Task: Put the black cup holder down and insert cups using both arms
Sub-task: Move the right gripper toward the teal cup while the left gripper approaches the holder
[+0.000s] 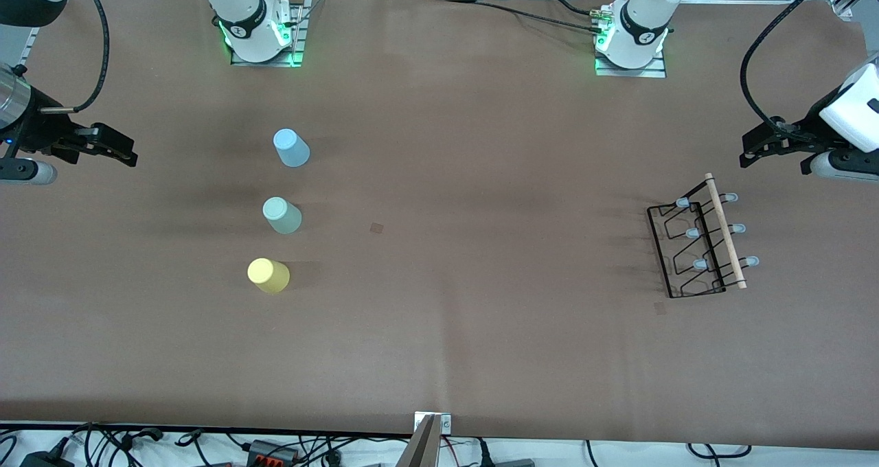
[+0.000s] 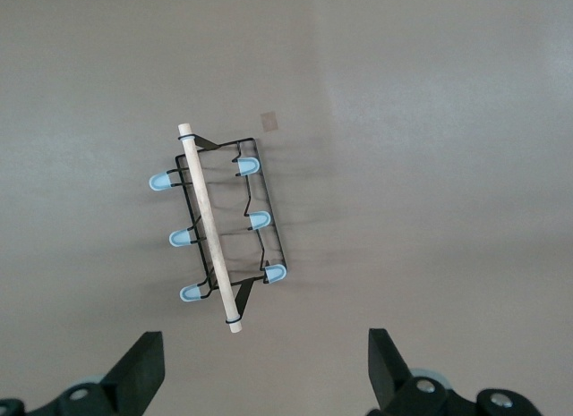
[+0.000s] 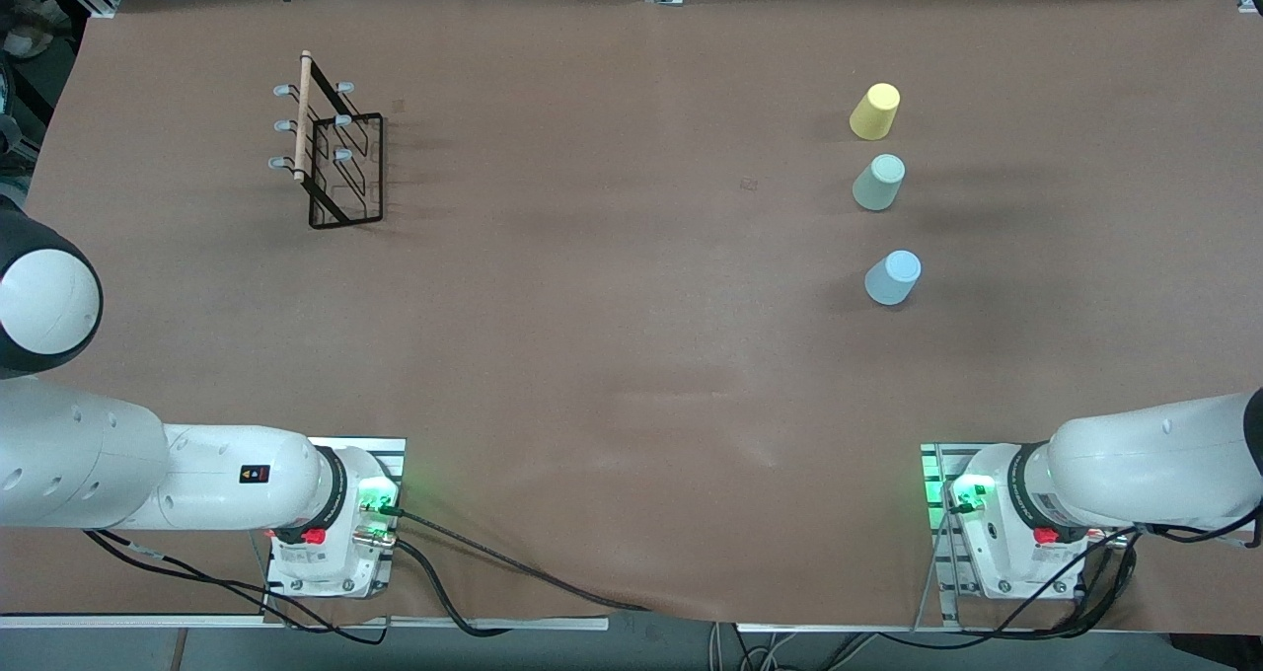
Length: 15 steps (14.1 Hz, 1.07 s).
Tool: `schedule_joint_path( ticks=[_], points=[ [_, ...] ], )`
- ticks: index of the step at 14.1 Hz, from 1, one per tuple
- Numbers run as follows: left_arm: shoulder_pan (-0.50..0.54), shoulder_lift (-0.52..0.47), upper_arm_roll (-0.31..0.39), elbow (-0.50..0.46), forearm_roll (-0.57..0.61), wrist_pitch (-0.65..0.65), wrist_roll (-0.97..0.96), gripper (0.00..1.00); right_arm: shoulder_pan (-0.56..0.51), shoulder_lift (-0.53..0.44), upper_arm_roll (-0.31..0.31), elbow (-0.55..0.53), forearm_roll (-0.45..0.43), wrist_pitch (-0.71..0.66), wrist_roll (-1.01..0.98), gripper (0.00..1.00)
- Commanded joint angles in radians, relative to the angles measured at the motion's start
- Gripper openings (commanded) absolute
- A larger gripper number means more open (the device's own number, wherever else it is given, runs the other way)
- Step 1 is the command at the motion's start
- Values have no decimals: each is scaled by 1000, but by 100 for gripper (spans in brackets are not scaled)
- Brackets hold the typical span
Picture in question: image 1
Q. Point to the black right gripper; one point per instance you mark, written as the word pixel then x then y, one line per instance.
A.
pixel 42 125

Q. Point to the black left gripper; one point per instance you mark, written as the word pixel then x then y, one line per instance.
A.
pixel 801 133

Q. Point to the pale green plastic cup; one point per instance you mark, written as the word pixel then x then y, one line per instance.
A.
pixel 282 216

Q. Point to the yellow plastic cup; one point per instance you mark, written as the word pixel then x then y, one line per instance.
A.
pixel 269 276

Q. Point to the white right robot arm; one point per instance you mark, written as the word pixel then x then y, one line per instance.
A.
pixel 242 10

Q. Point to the light blue plastic cup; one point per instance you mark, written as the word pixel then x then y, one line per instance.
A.
pixel 292 149

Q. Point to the black power adapter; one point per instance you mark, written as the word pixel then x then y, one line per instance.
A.
pixel 44 460

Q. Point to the black orange connector box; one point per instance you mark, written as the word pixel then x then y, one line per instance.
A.
pixel 271 450

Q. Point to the brown table cover sheet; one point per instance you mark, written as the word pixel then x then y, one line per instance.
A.
pixel 439 329

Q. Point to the aluminium table edge rail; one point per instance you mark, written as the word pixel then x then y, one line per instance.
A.
pixel 29 44

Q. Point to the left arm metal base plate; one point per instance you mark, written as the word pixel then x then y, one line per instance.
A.
pixel 630 72

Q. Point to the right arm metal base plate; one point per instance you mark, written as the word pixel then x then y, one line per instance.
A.
pixel 297 38

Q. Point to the metal clamp bracket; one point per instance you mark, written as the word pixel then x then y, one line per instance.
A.
pixel 445 424

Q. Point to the grey camera mount bar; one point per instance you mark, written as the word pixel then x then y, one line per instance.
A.
pixel 420 450

